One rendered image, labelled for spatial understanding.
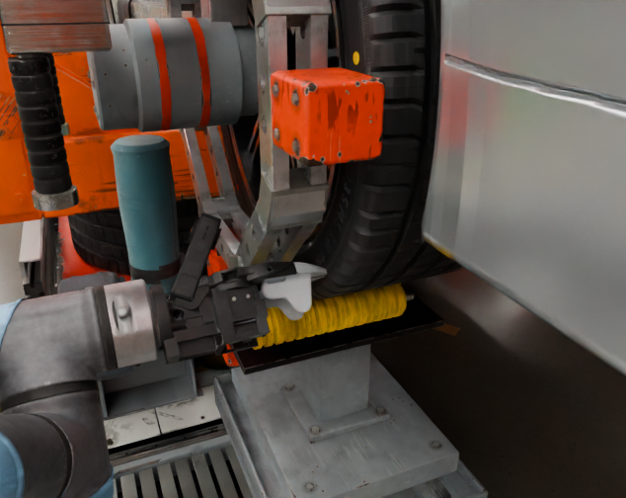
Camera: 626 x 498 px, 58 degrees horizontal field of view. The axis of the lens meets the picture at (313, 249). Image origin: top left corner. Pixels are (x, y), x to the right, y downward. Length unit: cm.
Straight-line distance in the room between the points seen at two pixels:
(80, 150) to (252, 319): 72
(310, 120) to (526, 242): 20
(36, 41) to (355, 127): 30
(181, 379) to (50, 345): 87
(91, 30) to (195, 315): 30
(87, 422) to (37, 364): 7
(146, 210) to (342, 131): 50
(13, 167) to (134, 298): 69
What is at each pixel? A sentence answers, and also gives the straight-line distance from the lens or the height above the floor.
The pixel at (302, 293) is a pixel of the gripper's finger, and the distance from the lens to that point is 67.
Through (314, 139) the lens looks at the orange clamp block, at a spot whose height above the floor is 84.
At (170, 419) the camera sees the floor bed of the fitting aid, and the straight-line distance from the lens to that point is 137.
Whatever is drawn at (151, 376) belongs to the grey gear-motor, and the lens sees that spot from 145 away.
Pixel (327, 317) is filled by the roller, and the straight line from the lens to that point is 83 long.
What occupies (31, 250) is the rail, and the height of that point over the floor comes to 39.
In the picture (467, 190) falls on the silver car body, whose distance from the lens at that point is 45.
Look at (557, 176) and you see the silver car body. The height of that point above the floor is 85.
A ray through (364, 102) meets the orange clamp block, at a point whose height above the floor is 87.
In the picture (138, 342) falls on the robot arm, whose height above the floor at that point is 62.
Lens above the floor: 95
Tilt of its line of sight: 25 degrees down
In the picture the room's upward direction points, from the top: straight up
